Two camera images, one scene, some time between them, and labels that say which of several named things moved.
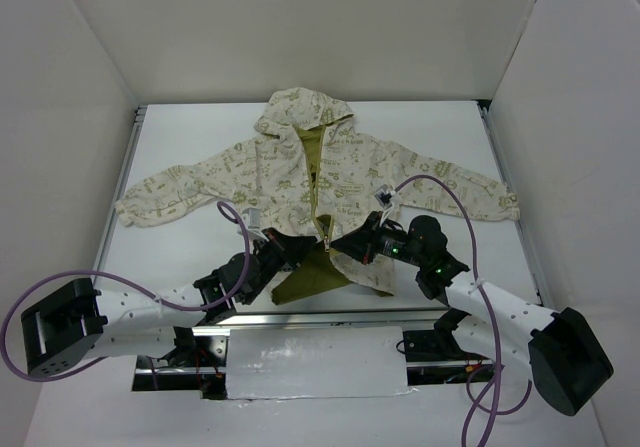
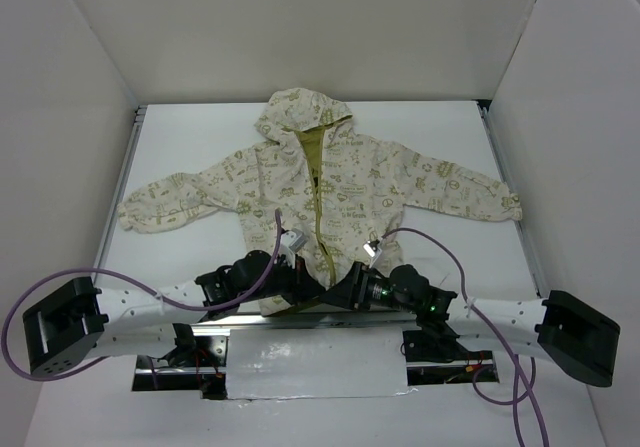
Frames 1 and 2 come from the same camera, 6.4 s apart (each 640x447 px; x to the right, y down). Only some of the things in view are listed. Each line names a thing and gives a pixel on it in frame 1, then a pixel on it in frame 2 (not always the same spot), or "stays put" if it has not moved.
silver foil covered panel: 321,362 stays put
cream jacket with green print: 309,170 stays put
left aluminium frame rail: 119,188 stays put
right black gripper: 360,240 to 356,283
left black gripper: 288,247 to 294,277
